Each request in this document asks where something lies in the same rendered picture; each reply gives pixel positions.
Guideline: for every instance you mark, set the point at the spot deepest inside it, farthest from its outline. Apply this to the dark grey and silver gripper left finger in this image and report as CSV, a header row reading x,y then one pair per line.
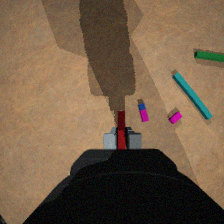
x,y
109,139

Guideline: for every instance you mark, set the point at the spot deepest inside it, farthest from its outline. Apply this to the green rod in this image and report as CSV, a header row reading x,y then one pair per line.
x,y
209,56

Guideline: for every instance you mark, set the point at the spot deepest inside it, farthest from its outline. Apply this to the small blue cube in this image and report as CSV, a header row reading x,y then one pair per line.
x,y
141,106

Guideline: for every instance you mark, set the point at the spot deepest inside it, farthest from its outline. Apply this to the small magenta block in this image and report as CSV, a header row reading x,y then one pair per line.
x,y
174,118
144,115

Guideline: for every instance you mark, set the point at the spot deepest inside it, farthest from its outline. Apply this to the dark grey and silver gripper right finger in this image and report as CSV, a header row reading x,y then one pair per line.
x,y
132,140

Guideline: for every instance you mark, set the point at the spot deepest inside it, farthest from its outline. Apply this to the turquoise rod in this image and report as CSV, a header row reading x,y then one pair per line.
x,y
192,96

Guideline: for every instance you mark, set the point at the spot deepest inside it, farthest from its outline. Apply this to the red rod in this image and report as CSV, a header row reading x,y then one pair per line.
x,y
121,129

